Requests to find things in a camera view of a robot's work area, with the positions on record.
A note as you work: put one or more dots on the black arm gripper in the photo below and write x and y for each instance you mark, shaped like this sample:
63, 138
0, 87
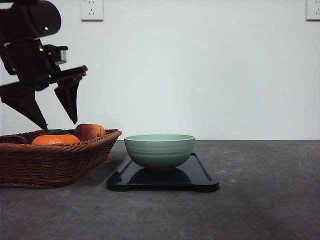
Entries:
27, 61

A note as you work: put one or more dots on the green ceramic bowl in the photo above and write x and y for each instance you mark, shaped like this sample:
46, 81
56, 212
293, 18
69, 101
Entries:
159, 152

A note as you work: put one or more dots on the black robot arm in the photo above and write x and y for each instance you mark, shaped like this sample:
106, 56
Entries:
29, 19

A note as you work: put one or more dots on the brown wicker basket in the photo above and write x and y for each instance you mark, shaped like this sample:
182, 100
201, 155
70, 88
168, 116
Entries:
51, 165

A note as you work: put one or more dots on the dark green fruit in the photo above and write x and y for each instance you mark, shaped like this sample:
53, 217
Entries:
58, 132

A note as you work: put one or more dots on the orange mandarin fruit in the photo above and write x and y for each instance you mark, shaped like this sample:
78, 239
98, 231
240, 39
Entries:
55, 139

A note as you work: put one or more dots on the dark purple fruit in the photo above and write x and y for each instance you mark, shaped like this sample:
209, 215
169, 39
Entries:
12, 139

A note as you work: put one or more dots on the red yellow apple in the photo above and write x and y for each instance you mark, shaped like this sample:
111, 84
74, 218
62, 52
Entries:
86, 131

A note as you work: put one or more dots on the dark rectangular tray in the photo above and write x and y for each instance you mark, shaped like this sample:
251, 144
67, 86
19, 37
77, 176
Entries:
191, 176

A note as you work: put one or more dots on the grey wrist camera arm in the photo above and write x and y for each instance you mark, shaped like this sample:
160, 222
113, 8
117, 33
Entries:
56, 54

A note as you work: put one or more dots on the white wall socket left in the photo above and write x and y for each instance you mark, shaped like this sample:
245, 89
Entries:
91, 11

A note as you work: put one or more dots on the white wall socket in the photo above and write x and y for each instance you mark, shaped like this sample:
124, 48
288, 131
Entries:
91, 11
313, 11

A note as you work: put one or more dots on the white wall socket right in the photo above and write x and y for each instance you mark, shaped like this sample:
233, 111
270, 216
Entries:
313, 11

